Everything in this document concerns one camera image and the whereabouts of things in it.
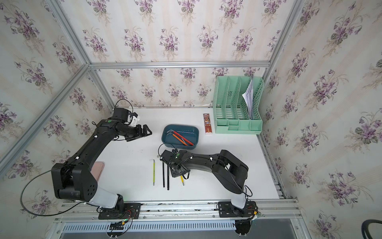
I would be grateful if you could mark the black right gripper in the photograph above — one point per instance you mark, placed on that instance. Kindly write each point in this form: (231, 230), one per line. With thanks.
(173, 175)

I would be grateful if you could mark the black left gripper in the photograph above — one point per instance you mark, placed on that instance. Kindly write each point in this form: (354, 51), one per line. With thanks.
(138, 133)

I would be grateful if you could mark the red handled hex key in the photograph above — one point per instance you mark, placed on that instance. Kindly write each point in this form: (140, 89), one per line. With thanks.
(186, 140)

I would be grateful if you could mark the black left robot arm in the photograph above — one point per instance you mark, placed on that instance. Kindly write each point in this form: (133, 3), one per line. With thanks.
(73, 180)

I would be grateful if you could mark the pink object behind arm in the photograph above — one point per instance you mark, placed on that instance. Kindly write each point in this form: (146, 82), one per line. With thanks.
(97, 170)

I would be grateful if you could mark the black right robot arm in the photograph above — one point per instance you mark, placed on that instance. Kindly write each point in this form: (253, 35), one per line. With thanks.
(230, 171)

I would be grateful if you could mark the teal plastic storage box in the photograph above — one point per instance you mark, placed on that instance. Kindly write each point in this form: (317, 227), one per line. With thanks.
(189, 132)

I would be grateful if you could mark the short black hex key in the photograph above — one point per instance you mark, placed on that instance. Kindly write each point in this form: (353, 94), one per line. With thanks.
(163, 174)

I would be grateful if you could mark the red pencil box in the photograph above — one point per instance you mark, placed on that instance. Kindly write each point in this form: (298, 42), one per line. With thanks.
(207, 124)

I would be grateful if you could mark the mint green file organizer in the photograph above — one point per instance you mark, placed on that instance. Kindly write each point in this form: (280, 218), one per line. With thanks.
(230, 115)

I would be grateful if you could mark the white slotted vent panel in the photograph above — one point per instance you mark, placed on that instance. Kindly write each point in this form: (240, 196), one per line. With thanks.
(153, 226)

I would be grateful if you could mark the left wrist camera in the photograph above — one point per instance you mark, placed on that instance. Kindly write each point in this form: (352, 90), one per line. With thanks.
(126, 116)

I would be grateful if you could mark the green handled hex key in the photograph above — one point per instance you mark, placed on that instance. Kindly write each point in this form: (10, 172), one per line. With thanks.
(154, 168)

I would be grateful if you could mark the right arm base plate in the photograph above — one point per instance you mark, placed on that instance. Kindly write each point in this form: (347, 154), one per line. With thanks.
(227, 210)

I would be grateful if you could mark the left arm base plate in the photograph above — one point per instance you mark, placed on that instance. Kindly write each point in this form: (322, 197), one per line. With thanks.
(127, 211)

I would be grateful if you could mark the aluminium mounting rail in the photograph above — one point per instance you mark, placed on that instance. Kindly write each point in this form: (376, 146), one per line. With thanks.
(188, 210)

